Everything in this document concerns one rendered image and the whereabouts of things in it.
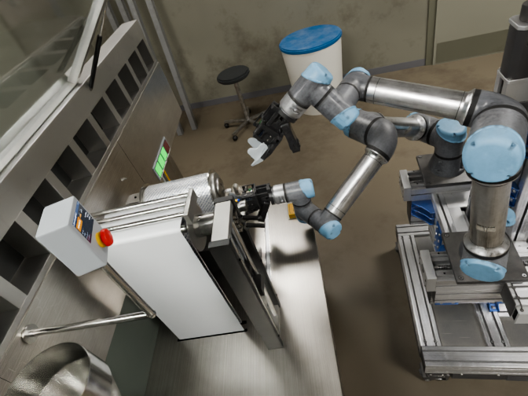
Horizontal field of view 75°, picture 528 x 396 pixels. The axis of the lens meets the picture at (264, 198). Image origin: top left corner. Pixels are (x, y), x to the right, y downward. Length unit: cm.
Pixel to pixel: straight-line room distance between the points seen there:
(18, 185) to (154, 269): 38
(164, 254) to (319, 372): 58
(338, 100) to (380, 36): 337
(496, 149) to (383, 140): 48
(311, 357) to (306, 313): 15
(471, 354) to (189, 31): 398
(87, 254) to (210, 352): 77
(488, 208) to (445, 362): 101
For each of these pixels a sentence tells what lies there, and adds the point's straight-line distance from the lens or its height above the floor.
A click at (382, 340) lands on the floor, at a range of 216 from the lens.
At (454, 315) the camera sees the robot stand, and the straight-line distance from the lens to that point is 203.
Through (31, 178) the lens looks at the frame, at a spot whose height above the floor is 160.
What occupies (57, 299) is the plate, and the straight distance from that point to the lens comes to 101.
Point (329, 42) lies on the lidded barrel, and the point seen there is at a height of 73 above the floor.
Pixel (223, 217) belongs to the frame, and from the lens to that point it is 81.
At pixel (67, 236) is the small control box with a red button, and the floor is 169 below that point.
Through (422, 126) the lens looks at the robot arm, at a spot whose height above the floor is 104.
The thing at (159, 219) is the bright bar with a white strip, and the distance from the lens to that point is 88.
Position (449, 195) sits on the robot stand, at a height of 73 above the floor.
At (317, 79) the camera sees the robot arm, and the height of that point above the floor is 157.
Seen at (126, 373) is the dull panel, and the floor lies 102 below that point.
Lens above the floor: 198
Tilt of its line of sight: 41 degrees down
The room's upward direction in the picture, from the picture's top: 20 degrees counter-clockwise
